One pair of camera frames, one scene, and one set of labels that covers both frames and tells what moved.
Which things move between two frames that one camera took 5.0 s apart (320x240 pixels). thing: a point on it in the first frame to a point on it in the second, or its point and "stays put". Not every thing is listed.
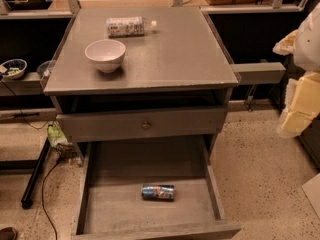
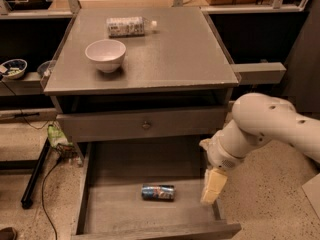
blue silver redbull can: (153, 192) stays put
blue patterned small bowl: (13, 68) stays put
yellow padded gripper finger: (287, 45) to (229, 149)
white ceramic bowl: (107, 54) stays put
